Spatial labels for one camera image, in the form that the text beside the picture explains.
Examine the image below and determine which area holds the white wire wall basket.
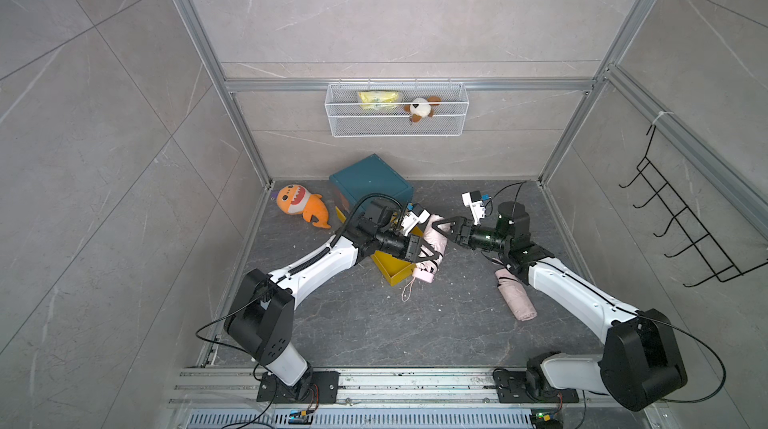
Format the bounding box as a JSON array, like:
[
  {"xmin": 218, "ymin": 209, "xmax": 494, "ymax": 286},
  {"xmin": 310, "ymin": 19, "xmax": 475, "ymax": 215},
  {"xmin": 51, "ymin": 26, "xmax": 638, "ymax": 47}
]
[{"xmin": 324, "ymin": 80, "xmax": 469, "ymax": 138}]

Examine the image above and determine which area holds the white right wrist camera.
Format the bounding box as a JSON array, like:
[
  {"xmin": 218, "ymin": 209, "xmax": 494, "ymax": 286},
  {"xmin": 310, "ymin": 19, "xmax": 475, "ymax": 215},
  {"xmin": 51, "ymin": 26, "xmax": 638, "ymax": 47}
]
[{"xmin": 462, "ymin": 191, "xmax": 490, "ymax": 225}]

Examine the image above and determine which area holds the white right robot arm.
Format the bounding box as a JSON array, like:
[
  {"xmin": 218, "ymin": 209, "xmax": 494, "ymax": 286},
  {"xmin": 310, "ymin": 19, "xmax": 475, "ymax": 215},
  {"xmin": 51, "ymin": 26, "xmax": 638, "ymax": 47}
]
[{"xmin": 430, "ymin": 202, "xmax": 688, "ymax": 411}]

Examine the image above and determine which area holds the yellow package in basket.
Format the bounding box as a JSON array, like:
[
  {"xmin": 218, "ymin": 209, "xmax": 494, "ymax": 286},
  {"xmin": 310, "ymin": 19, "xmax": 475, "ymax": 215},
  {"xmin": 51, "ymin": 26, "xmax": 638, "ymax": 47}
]
[{"xmin": 357, "ymin": 91, "xmax": 402, "ymax": 111}]

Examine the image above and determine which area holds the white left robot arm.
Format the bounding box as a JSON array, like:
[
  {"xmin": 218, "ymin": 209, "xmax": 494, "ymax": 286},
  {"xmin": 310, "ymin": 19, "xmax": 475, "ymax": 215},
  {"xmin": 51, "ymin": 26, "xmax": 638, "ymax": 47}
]
[{"xmin": 224, "ymin": 193, "xmax": 441, "ymax": 398}]

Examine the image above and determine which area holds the pink umbrella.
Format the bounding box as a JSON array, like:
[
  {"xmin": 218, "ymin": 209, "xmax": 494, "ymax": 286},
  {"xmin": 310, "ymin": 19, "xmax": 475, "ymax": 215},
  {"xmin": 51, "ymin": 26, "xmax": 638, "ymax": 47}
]
[
  {"xmin": 495, "ymin": 269, "xmax": 537, "ymax": 322},
  {"xmin": 401, "ymin": 214, "xmax": 447, "ymax": 302}
]

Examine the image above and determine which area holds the teal and yellow drawer box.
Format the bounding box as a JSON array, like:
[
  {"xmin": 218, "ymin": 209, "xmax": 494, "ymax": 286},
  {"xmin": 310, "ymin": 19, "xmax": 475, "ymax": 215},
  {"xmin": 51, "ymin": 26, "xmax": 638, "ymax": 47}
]
[{"xmin": 328, "ymin": 154, "xmax": 430, "ymax": 287}]

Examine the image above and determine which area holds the brown white plush dog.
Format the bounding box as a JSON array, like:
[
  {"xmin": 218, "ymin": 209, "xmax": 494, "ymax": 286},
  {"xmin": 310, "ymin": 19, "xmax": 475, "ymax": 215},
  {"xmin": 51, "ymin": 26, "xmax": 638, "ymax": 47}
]
[{"xmin": 404, "ymin": 96, "xmax": 442, "ymax": 124}]

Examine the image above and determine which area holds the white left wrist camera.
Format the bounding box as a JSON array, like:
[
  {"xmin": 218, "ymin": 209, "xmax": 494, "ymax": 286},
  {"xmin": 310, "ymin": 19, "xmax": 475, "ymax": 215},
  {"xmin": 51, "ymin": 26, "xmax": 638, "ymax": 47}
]
[{"xmin": 400, "ymin": 204, "xmax": 431, "ymax": 236}]

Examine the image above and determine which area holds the black wire wall hook rack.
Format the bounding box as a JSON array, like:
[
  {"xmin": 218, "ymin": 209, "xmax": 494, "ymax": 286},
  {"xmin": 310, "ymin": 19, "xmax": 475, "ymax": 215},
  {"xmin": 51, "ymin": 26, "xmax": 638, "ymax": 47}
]
[{"xmin": 619, "ymin": 125, "xmax": 767, "ymax": 289}]

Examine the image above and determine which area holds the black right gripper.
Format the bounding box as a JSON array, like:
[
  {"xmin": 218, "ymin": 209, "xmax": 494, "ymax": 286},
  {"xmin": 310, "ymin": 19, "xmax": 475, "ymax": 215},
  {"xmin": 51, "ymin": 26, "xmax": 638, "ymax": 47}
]
[{"xmin": 432, "ymin": 219, "xmax": 509, "ymax": 256}]

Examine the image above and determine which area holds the orange shark plush toy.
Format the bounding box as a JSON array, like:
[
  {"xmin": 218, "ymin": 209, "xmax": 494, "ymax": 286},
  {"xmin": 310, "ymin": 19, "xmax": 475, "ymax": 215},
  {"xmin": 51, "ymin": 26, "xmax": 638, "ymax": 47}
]
[{"xmin": 276, "ymin": 184, "xmax": 331, "ymax": 230}]

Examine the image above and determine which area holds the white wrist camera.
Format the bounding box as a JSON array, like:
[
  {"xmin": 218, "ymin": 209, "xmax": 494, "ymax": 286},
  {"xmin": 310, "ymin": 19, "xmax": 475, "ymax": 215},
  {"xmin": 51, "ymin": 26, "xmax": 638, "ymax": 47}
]
[
  {"xmin": 462, "ymin": 191, "xmax": 490, "ymax": 225},
  {"xmin": 400, "ymin": 204, "xmax": 431, "ymax": 236}
]

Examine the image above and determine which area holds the pink umbrella front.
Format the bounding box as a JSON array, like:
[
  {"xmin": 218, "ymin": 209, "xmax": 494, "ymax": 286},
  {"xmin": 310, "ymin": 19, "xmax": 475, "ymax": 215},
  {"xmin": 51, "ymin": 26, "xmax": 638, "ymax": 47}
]
[{"xmin": 401, "ymin": 214, "xmax": 447, "ymax": 302}]

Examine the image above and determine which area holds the metal base rail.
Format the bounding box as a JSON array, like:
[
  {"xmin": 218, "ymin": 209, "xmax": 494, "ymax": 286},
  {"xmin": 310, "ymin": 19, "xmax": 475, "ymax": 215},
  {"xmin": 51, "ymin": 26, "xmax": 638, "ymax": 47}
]
[{"xmin": 156, "ymin": 367, "xmax": 678, "ymax": 428}]

